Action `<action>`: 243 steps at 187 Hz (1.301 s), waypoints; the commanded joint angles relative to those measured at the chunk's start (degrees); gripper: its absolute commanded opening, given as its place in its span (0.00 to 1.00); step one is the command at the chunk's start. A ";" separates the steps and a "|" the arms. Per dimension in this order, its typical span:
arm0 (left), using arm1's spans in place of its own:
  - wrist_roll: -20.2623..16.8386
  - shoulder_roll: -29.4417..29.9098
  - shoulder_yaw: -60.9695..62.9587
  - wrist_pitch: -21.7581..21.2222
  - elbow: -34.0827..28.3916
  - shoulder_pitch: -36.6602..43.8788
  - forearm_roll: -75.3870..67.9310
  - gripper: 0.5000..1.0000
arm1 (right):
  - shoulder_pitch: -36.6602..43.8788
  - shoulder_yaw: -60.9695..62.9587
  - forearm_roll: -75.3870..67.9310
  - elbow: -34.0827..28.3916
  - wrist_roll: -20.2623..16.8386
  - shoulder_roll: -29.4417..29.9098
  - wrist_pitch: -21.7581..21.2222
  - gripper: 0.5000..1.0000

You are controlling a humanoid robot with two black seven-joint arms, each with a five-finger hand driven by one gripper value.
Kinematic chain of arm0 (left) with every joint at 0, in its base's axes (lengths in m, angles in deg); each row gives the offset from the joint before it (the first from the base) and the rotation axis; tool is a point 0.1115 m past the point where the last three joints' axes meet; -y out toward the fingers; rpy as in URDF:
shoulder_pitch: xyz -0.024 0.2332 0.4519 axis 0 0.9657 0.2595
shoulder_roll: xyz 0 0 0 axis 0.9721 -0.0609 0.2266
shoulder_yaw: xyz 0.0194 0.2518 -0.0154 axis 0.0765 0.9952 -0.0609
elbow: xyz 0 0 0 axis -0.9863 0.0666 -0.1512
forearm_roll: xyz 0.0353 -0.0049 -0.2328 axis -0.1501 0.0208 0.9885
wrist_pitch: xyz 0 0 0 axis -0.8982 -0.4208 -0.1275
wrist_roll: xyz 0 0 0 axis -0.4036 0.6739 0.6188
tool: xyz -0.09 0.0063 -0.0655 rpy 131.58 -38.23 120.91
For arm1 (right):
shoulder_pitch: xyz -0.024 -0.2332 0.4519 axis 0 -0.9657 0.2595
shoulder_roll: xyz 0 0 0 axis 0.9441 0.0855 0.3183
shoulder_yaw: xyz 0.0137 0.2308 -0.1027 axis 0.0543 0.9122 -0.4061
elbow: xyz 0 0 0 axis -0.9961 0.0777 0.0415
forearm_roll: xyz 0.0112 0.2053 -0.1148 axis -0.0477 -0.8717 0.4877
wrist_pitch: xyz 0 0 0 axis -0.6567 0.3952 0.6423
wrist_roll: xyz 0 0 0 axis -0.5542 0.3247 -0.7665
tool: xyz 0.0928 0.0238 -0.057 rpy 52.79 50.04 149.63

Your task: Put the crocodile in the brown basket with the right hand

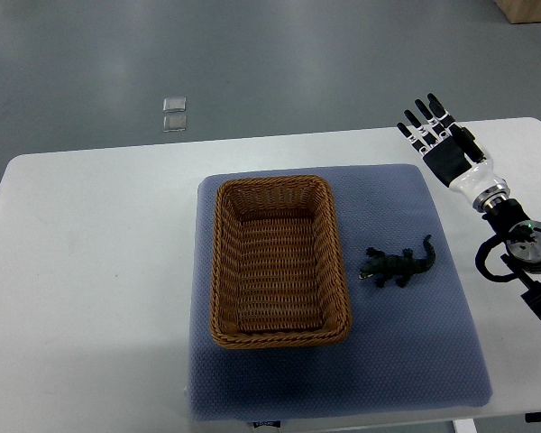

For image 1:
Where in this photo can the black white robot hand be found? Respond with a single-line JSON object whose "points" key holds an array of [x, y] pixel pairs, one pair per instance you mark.
{"points": [[451, 152]]}

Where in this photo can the dark toy crocodile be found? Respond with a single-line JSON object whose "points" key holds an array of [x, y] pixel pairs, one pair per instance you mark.
{"points": [[400, 268]]}

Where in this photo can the blue-grey foam mat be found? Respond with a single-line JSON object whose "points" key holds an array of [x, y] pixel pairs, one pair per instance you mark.
{"points": [[412, 348]]}

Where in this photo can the upper silver floor plate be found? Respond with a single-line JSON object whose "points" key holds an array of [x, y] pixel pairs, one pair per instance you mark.
{"points": [[174, 104]]}

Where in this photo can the silver floor plate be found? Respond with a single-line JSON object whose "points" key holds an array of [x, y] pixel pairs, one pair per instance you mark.
{"points": [[174, 104], [174, 123]]}

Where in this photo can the brown wicker basket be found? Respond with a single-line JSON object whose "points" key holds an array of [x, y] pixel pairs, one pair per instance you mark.
{"points": [[277, 276]]}

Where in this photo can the white table leg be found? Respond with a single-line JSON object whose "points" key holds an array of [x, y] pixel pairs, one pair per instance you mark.
{"points": [[464, 426]]}

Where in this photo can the lower silver floor plate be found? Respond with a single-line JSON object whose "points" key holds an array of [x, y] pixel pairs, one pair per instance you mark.
{"points": [[174, 123]]}

